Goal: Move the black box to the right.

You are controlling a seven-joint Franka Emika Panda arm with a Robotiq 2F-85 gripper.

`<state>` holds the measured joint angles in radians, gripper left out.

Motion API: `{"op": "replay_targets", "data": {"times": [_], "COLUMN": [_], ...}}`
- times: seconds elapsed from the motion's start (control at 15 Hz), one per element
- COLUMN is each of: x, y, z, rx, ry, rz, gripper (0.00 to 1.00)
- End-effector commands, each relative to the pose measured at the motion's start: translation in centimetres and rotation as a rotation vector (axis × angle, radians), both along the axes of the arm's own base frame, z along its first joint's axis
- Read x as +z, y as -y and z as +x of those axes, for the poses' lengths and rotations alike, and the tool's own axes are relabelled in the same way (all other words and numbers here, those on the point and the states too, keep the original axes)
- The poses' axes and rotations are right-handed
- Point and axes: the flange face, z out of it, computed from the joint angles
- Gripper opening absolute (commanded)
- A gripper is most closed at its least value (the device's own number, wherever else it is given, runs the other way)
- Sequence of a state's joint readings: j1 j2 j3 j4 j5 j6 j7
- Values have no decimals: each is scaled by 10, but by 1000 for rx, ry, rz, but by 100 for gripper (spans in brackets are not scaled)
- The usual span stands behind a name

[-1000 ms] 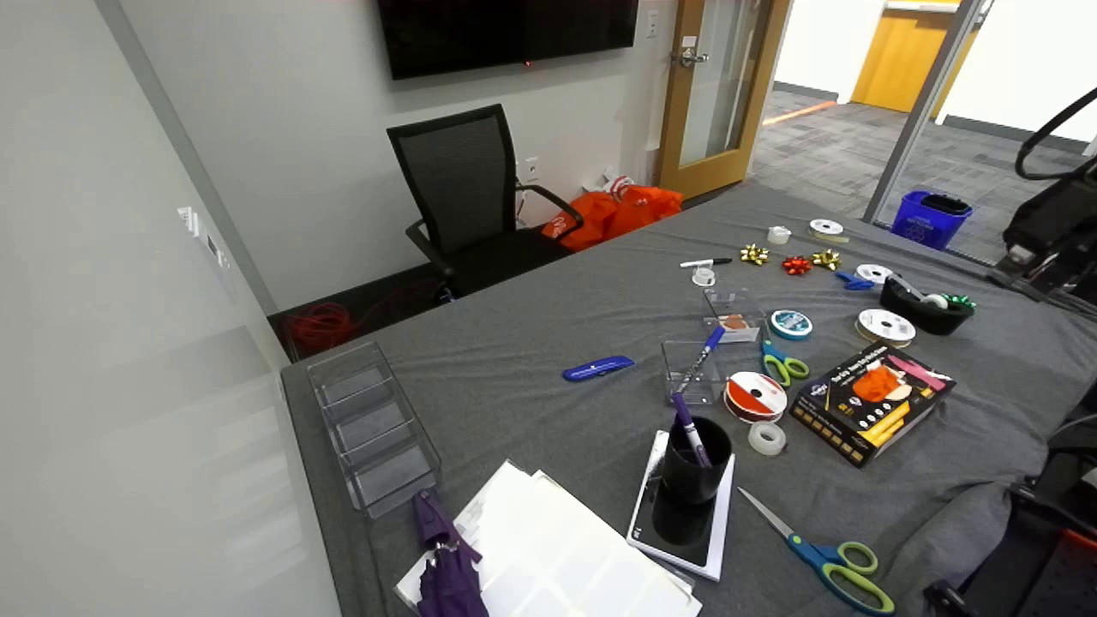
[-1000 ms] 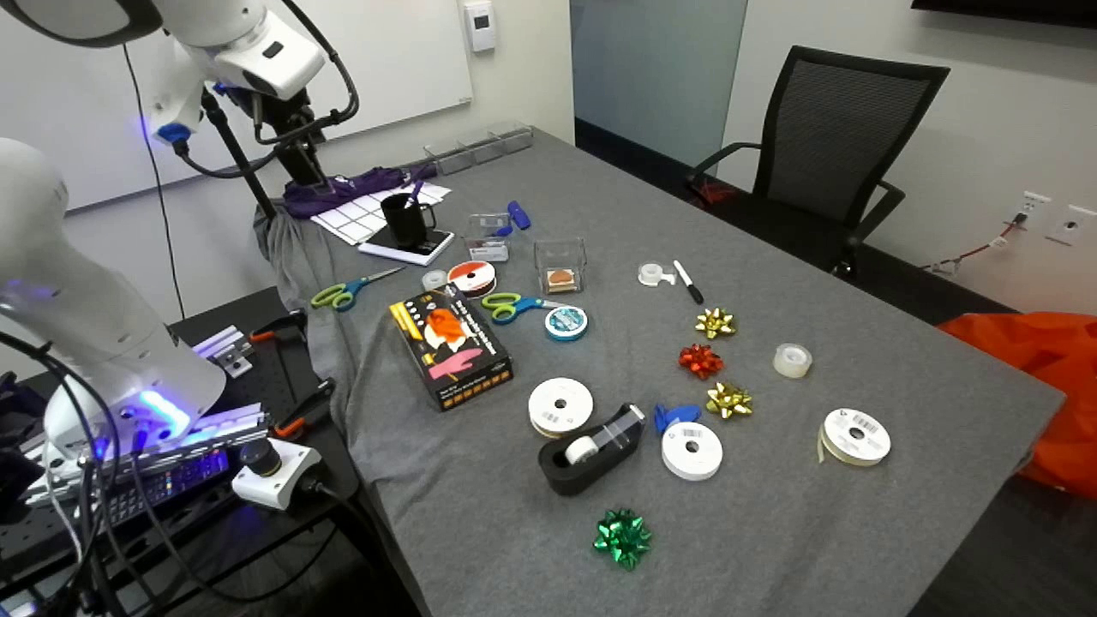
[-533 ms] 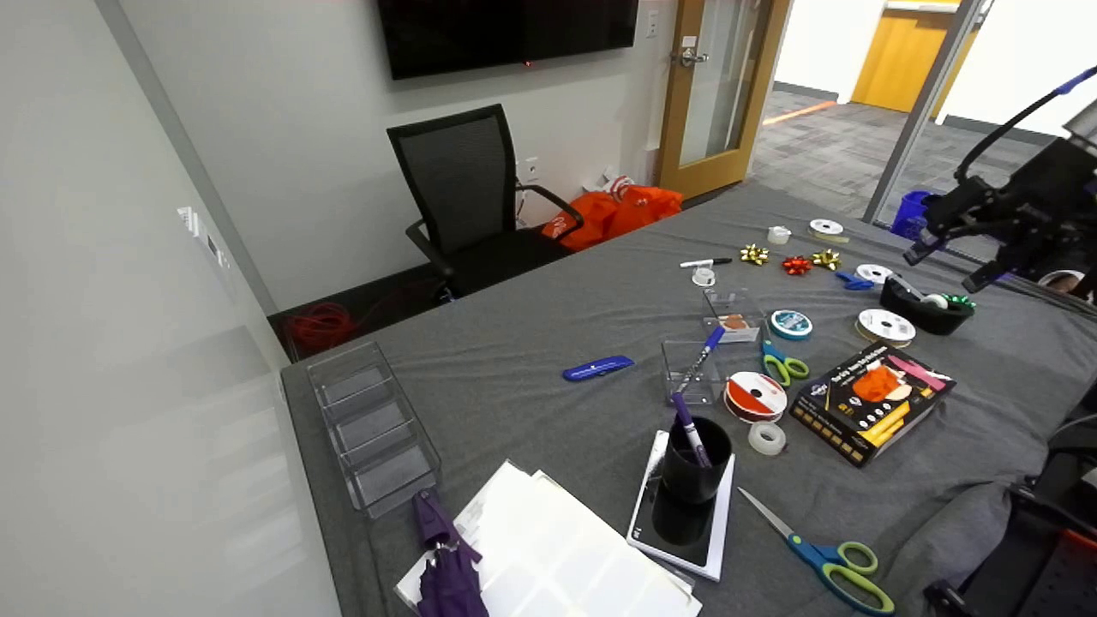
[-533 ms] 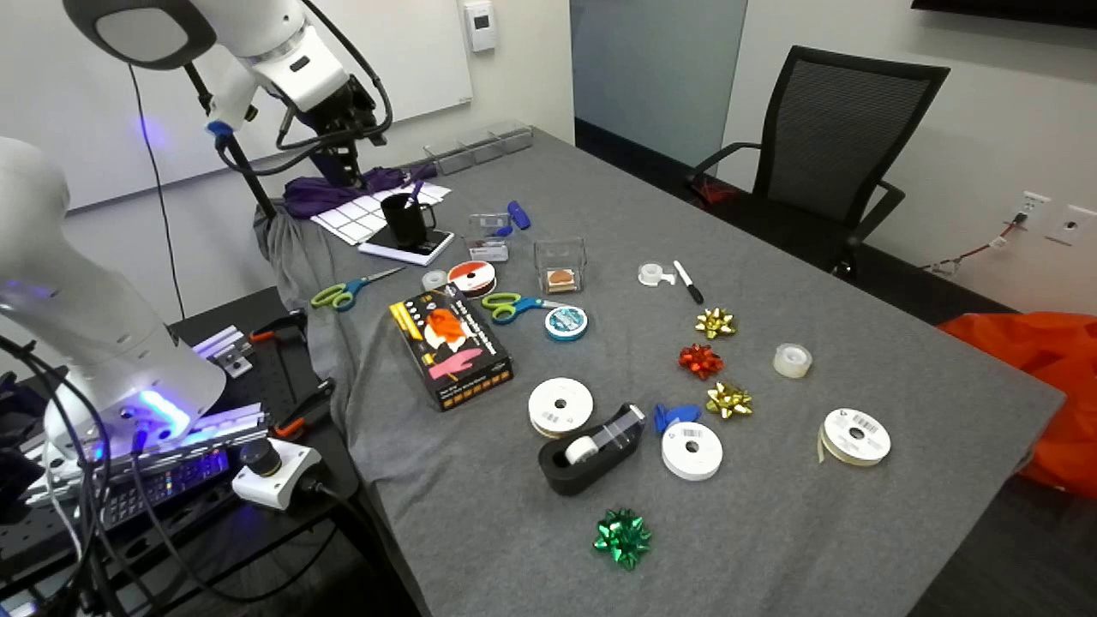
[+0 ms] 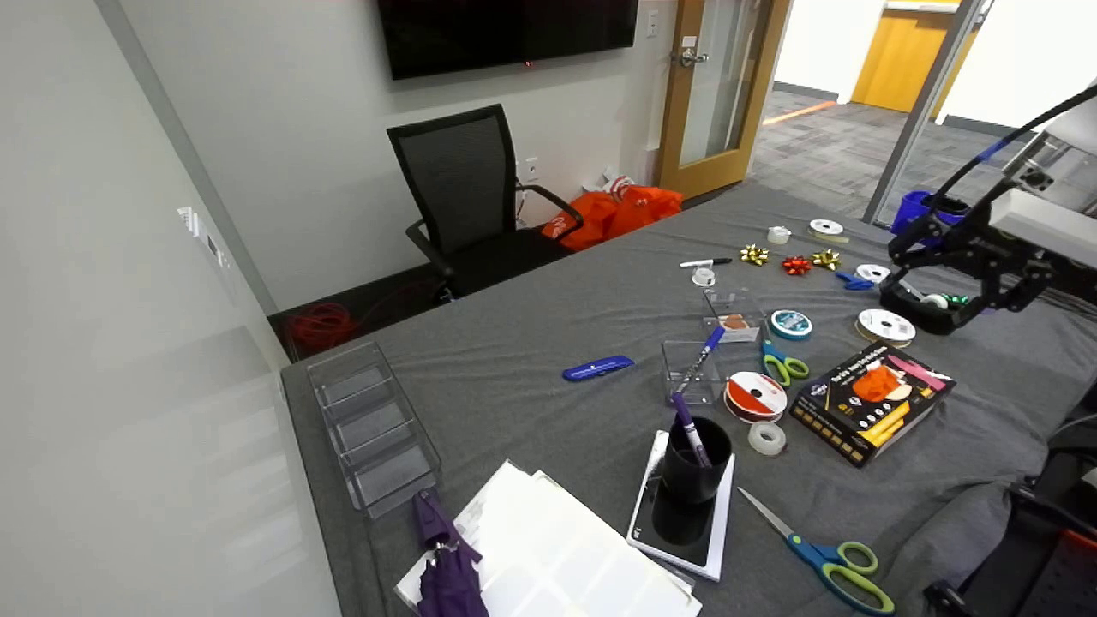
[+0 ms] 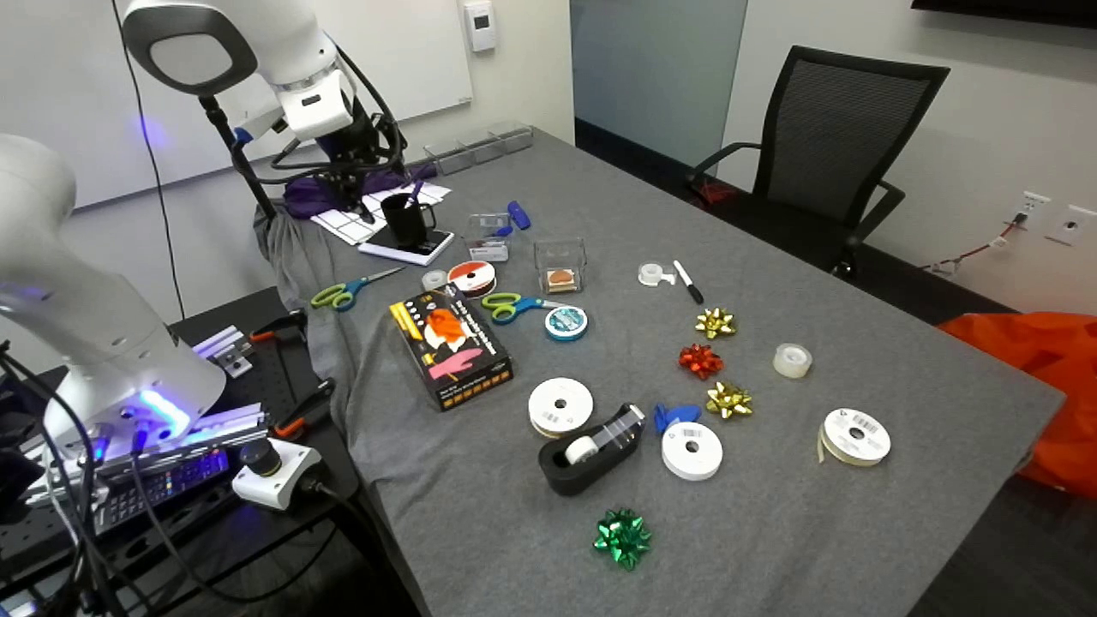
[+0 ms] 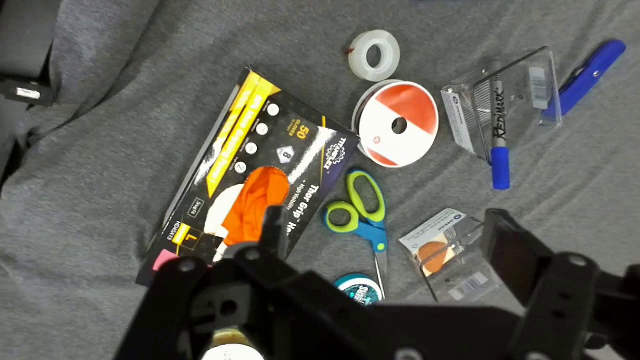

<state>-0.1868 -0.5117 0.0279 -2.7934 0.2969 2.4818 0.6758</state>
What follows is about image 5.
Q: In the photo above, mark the purple cloth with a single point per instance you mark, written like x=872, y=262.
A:
x=447, y=568

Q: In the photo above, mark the blue ribbon spool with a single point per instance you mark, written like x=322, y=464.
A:
x=789, y=325

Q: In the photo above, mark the black pen cup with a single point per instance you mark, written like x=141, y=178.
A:
x=687, y=484

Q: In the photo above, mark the grey metal frame post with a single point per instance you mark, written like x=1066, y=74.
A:
x=924, y=108

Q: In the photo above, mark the white wall switch plate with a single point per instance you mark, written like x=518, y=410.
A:
x=198, y=228

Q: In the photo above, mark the white black marker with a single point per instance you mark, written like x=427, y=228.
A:
x=703, y=262

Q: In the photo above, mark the large white ribbon spool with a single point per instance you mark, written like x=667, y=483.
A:
x=886, y=326

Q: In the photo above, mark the black wall television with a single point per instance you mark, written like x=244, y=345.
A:
x=502, y=29

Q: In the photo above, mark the red and white ribbon spool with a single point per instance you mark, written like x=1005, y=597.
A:
x=756, y=396

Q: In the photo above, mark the black tape dispenser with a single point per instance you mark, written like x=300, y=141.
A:
x=926, y=318

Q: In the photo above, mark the black metal stand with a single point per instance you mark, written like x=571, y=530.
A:
x=1047, y=538

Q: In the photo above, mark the clear tape roll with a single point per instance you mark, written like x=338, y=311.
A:
x=767, y=442

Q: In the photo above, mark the small clear plastic cup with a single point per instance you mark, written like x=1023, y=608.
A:
x=703, y=281

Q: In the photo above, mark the yellow wooden door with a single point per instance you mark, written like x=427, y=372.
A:
x=904, y=55

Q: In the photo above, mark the white flat spool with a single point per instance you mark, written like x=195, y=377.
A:
x=827, y=228

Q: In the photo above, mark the orange plastic bag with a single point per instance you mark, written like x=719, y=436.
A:
x=611, y=214

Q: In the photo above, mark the wooden door with glass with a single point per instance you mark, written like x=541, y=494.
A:
x=720, y=92

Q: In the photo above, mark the black box with orange print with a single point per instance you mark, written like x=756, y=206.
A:
x=872, y=402

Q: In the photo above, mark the black mesh office chair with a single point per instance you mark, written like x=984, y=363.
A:
x=463, y=182

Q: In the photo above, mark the small white blue spool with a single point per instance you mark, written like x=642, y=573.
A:
x=877, y=273

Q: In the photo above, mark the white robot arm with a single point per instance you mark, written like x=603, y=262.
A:
x=1050, y=223

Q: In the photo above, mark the grey tablecloth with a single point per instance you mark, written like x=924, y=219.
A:
x=535, y=330

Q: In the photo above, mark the purple pen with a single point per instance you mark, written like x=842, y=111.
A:
x=692, y=430

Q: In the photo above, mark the yellow gift bow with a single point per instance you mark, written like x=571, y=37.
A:
x=752, y=254
x=823, y=260

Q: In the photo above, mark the blue and white pen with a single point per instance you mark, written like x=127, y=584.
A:
x=703, y=356

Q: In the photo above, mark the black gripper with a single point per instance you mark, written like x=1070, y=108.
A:
x=1000, y=262

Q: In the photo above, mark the clear drinking glass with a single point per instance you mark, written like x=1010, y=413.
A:
x=692, y=380

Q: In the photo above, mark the white paper stack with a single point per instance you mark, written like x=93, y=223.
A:
x=560, y=560

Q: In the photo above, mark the small white tape roll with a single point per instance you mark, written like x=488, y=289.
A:
x=781, y=236

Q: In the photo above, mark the small blue object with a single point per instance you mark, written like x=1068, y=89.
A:
x=853, y=281

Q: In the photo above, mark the large blue green scissors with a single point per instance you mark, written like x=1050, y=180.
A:
x=842, y=568

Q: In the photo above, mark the red gift bow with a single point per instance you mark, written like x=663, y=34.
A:
x=796, y=266

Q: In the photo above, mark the small pink white box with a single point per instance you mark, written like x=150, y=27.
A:
x=740, y=330

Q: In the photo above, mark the clear acrylic organizer tray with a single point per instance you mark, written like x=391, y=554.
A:
x=372, y=430

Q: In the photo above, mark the small green scissors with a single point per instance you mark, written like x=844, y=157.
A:
x=788, y=365

